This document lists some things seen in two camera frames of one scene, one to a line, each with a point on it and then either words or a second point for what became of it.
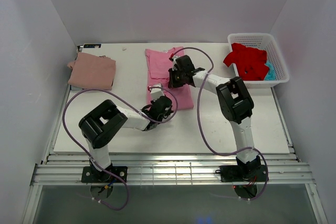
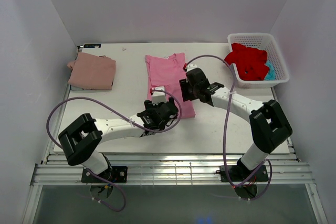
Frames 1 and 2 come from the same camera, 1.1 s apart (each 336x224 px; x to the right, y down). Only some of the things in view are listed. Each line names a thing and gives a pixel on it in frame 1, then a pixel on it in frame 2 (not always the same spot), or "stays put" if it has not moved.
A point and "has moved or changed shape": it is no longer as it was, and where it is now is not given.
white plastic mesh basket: (265, 41) stays put
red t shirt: (250, 62) stays put
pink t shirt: (158, 64) has moved or changed shape
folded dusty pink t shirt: (91, 71) stays put
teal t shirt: (271, 74) stays put
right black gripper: (172, 83) → (184, 84)
